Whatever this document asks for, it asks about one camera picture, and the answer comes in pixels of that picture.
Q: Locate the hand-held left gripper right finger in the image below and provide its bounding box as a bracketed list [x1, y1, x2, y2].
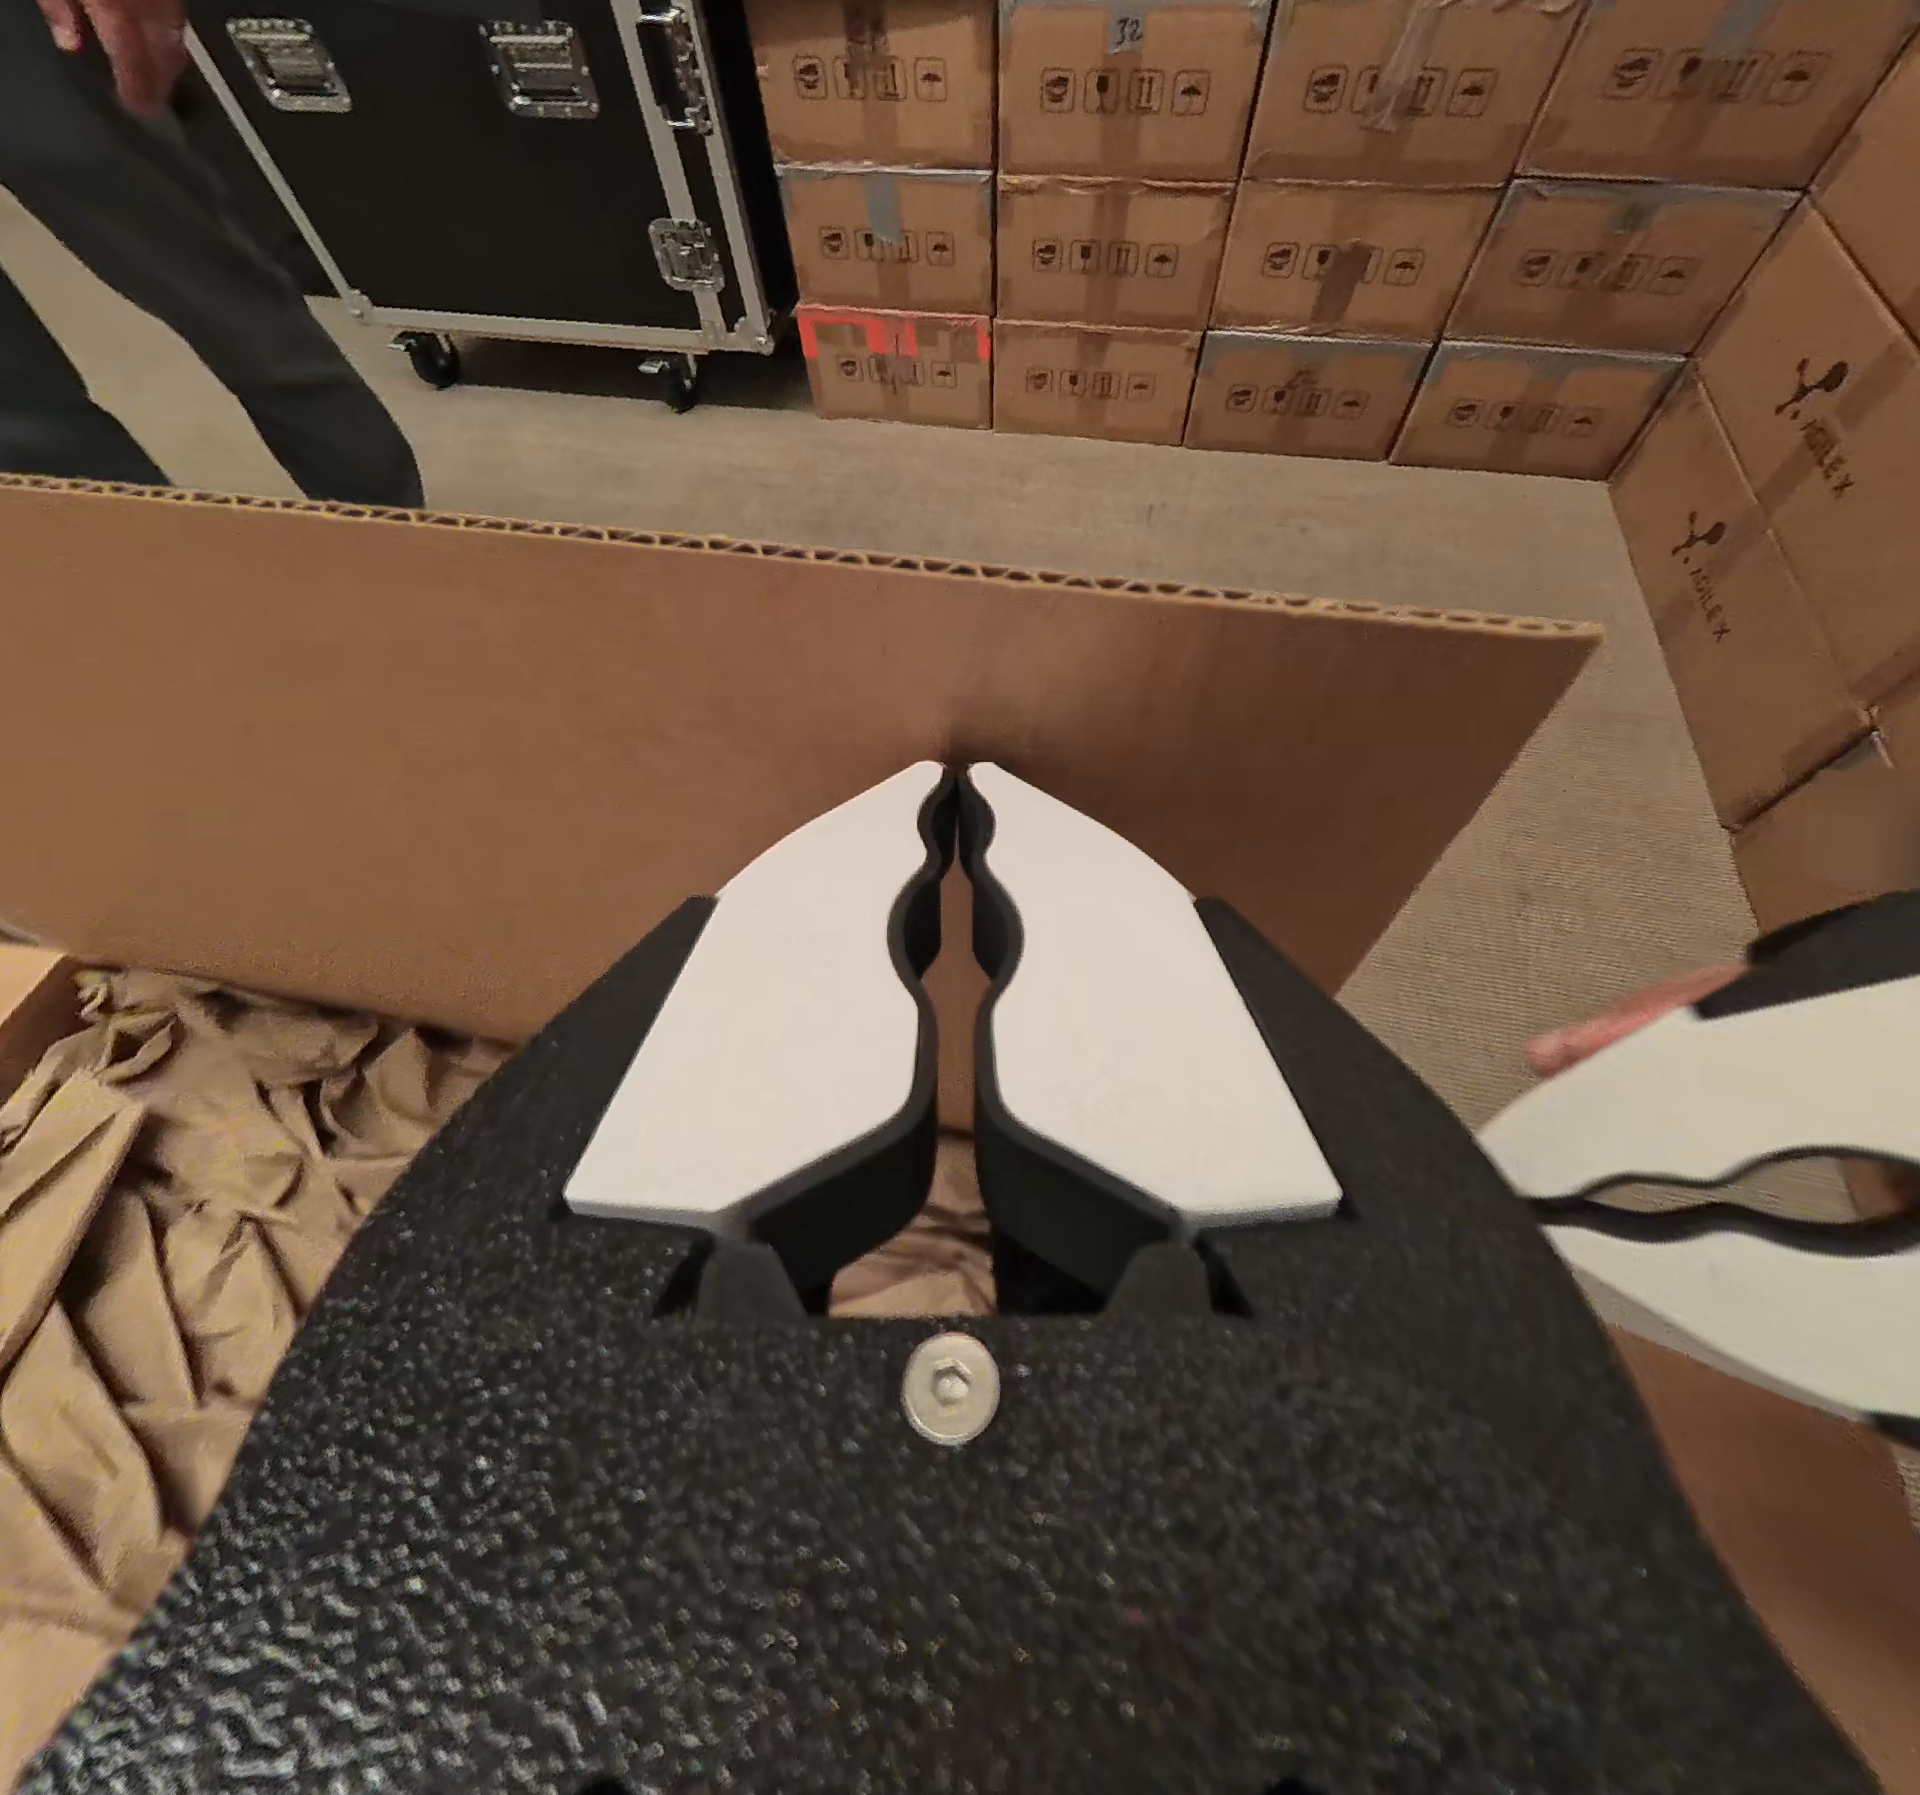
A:
[960, 761, 1346, 1318]

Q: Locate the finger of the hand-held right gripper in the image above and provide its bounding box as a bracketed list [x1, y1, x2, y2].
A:
[1533, 1167, 1920, 1440]
[1477, 975, 1920, 1212]

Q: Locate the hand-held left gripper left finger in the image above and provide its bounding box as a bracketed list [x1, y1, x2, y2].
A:
[562, 761, 961, 1318]

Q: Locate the large cardboard box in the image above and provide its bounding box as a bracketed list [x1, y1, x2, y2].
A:
[0, 476, 1920, 1795]

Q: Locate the brown packing paper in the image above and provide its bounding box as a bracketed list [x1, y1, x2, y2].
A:
[0, 961, 1000, 1692]

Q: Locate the person's right hand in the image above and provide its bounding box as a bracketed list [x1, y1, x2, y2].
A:
[1524, 961, 1746, 1077]

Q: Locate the black road case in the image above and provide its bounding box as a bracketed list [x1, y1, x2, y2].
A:
[150, 0, 785, 360]

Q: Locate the bystander in dark trousers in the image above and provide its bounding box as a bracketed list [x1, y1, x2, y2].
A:
[0, 0, 433, 508]

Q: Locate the stack of taped cardboard cartons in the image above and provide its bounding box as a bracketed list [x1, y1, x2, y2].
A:
[687, 0, 1920, 934]

